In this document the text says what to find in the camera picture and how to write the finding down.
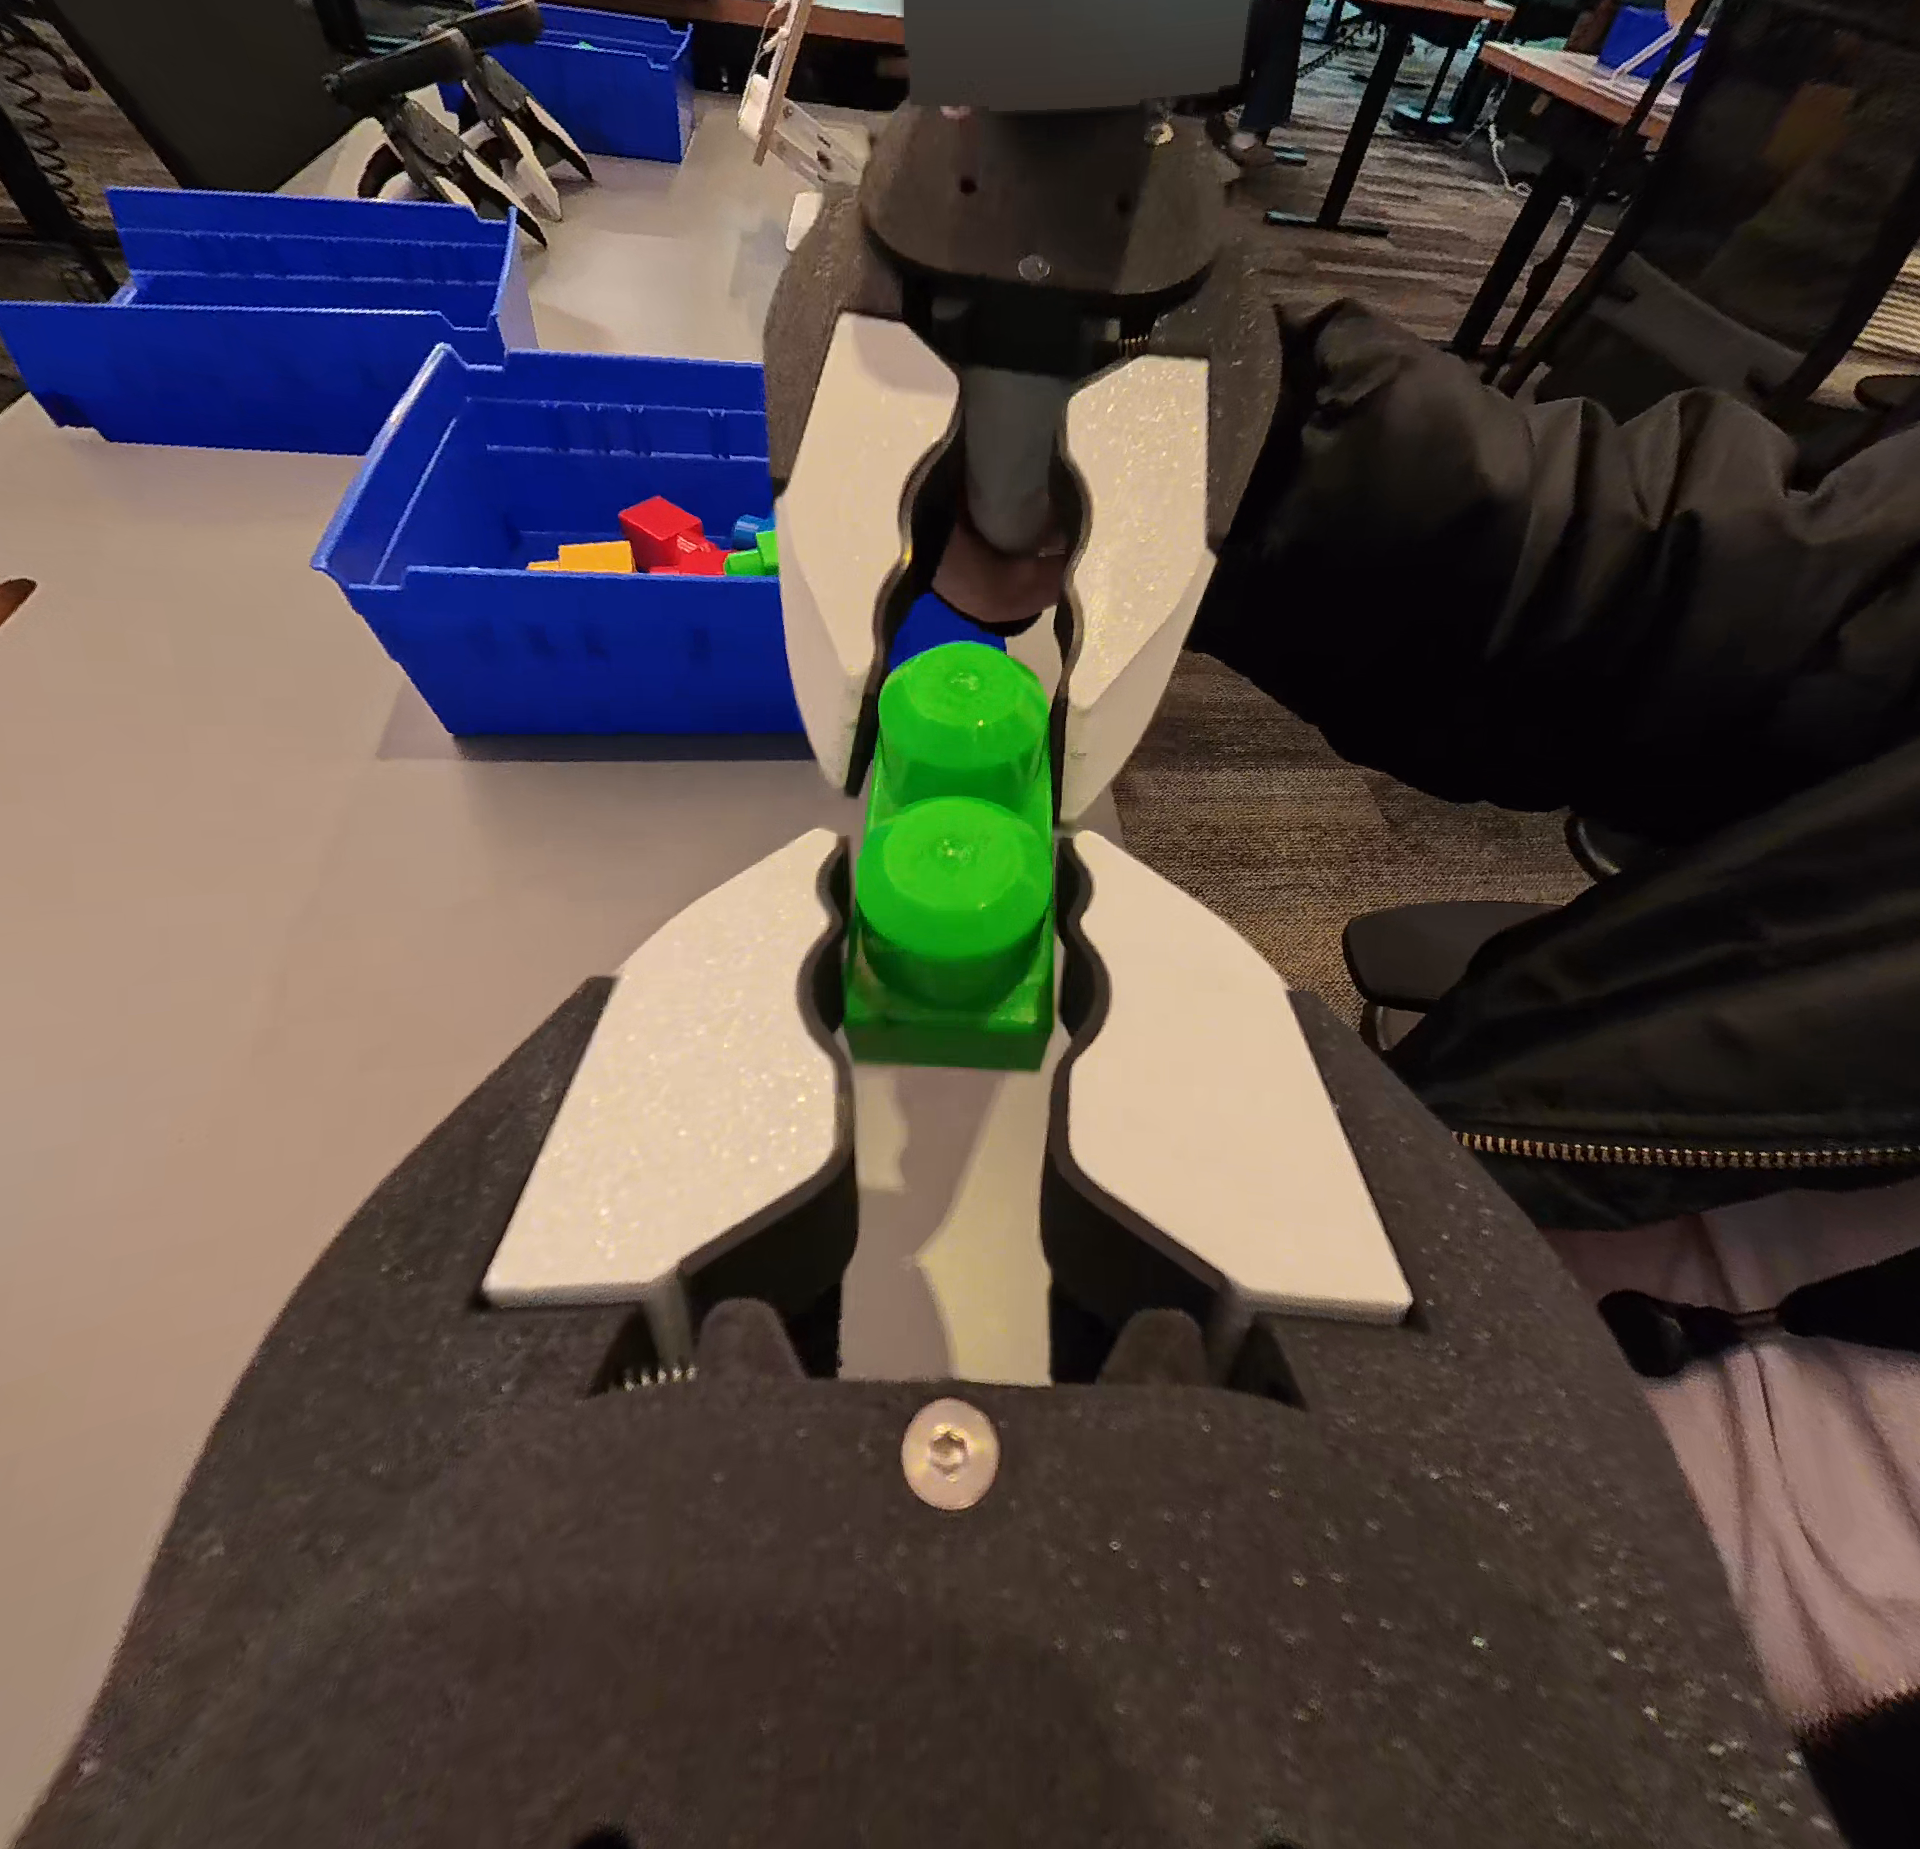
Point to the idle black gripper tool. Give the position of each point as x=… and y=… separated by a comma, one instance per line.
x=451, y=125

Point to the pile of mega blocks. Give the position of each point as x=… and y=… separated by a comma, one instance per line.
x=645, y=540

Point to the blue storage bin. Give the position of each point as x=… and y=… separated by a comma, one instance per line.
x=240, y=351
x=615, y=80
x=422, y=649

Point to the green mega block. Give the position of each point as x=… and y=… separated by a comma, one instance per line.
x=954, y=889

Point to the person's right hand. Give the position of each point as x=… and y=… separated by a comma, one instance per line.
x=1006, y=575

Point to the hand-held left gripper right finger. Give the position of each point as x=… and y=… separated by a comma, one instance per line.
x=1239, y=1114

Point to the black office chair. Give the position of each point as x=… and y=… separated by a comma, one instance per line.
x=1739, y=169
x=1440, y=965

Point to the blue mega block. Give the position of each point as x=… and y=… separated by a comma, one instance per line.
x=946, y=625

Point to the person's white garment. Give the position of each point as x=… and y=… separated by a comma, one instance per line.
x=1801, y=1429

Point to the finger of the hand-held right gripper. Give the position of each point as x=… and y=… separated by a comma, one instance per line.
x=1147, y=531
x=847, y=531

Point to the white display stand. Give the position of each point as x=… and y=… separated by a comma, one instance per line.
x=795, y=63

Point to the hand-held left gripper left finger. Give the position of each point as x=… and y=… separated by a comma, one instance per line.
x=667, y=1114

